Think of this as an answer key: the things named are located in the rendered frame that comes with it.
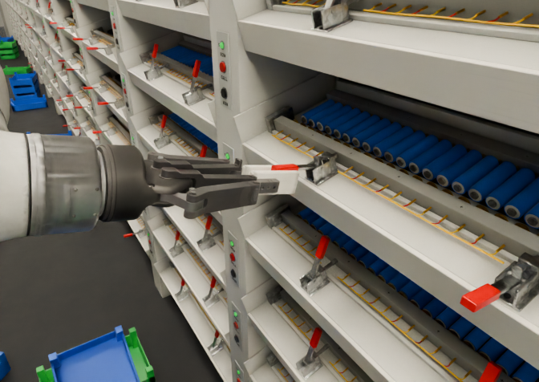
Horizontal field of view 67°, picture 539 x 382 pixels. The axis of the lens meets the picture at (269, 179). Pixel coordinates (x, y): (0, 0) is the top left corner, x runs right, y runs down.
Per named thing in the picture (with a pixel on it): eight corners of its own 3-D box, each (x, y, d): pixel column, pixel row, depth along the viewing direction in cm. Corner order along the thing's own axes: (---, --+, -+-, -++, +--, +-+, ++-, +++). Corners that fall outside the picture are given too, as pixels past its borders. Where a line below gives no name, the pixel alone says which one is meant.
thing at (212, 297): (235, 356, 104) (219, 324, 96) (156, 240, 149) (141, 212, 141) (297, 310, 110) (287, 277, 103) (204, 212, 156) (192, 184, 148)
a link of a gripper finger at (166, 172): (160, 165, 41) (163, 171, 40) (255, 168, 47) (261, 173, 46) (155, 201, 42) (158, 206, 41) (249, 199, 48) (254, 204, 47)
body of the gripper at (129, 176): (84, 200, 43) (168, 197, 48) (103, 239, 37) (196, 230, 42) (89, 132, 41) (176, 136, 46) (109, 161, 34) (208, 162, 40)
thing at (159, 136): (228, 231, 86) (208, 180, 78) (141, 142, 132) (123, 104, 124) (302, 185, 93) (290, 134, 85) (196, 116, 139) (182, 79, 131)
